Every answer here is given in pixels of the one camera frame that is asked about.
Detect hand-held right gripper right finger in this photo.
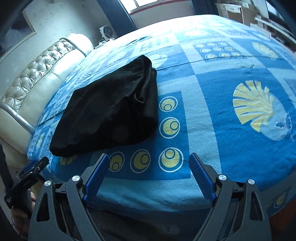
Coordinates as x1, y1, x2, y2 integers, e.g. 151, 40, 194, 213
188, 152, 272, 241

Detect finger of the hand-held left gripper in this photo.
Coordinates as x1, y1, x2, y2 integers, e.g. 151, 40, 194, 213
17, 157, 50, 180

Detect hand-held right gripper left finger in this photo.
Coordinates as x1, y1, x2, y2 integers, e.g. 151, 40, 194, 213
28, 153, 110, 241

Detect black pants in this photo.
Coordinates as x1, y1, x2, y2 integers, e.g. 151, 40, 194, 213
49, 55, 159, 157

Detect person's left hand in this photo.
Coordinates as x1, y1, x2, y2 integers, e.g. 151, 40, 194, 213
10, 209, 31, 239

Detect blue shell-print blanket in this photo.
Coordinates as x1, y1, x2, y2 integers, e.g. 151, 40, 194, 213
26, 14, 296, 214

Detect cream tufted leather headboard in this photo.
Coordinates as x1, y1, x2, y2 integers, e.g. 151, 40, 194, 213
0, 32, 94, 154

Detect small white fan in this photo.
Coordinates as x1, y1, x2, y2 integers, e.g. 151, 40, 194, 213
99, 25, 116, 42

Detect dark blue curtain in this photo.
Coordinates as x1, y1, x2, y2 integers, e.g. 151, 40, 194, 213
97, 0, 137, 38
190, 0, 218, 17

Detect white panelled cabinet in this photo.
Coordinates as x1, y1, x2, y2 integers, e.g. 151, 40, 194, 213
250, 13, 293, 45

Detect white dresser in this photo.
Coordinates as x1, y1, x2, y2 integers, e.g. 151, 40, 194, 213
215, 2, 259, 26

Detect dark red bed frame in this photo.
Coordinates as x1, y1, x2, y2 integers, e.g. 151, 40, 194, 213
261, 202, 290, 234

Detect framed wall picture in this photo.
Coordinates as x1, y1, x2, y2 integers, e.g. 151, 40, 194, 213
0, 9, 37, 58

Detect window with brown frame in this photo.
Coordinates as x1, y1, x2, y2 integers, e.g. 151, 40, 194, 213
128, 0, 193, 14

